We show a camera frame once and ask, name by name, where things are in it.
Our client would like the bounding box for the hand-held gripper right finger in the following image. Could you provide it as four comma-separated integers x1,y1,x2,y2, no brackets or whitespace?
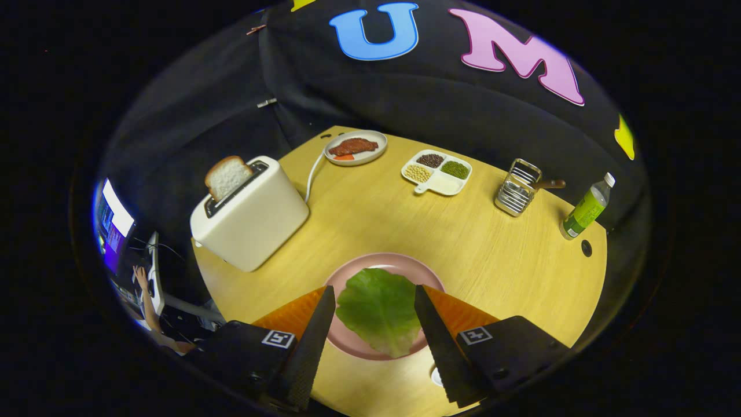
413,284,572,409

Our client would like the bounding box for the brown meat slice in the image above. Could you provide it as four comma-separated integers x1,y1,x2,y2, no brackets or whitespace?
328,138,379,157

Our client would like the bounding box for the toasted bread slice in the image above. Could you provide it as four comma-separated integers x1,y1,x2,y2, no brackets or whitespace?
204,155,254,202

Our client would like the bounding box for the green lettuce leaf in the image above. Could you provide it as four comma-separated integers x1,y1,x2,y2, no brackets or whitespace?
335,268,423,359

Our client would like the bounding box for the small white meat plate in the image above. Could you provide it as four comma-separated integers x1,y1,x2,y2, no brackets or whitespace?
324,130,388,167

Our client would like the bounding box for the green label plastic bottle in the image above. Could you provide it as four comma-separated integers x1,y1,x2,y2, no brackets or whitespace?
559,172,616,240

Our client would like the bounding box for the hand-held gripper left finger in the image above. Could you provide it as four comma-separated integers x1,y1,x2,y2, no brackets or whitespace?
184,284,337,412

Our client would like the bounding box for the computer monitor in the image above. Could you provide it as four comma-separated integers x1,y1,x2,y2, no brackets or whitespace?
94,178,135,276

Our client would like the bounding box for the pink round plate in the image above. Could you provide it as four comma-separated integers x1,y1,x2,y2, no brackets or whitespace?
323,253,446,361

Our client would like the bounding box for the white divided dish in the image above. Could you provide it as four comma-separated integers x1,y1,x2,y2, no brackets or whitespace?
401,149,473,196

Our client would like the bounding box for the metal wire toast rack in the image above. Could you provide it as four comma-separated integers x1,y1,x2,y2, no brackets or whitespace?
494,158,543,218

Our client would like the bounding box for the white toaster cable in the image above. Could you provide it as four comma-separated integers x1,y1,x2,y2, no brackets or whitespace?
305,149,328,203

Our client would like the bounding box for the white toaster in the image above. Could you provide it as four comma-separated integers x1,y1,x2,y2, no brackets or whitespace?
190,155,310,273

